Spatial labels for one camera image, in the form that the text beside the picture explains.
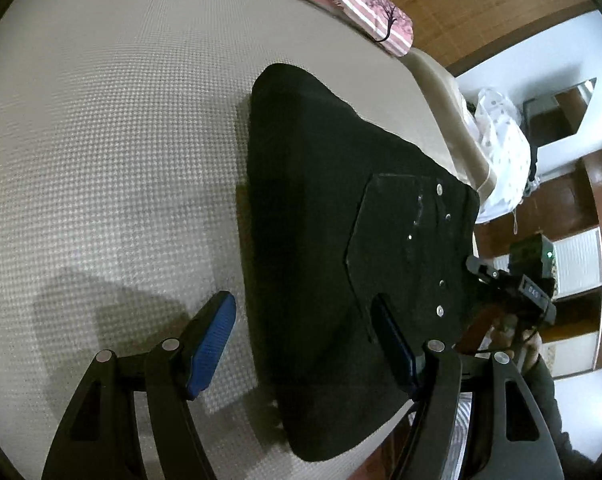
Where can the beige smooth bed sheet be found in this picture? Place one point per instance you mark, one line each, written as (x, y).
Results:
(451, 120)

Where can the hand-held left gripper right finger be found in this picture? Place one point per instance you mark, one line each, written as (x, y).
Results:
(395, 347)

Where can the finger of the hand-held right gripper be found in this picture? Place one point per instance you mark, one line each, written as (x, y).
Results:
(486, 267)

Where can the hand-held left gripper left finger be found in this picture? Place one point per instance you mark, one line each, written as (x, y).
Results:
(212, 347)

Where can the beige textured bedspread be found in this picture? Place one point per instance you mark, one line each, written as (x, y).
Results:
(106, 160)

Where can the dark wall mirror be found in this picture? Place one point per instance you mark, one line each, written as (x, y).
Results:
(556, 115)

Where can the white dotted cloth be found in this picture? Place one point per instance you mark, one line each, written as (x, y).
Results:
(501, 150)

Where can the white slatted panel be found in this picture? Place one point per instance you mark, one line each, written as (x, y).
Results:
(578, 260)

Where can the black pants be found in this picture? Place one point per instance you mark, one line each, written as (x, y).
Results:
(306, 210)

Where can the person's right hand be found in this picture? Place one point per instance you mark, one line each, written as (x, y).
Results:
(528, 352)

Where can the brown wooden headboard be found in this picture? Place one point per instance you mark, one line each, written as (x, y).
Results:
(471, 5)

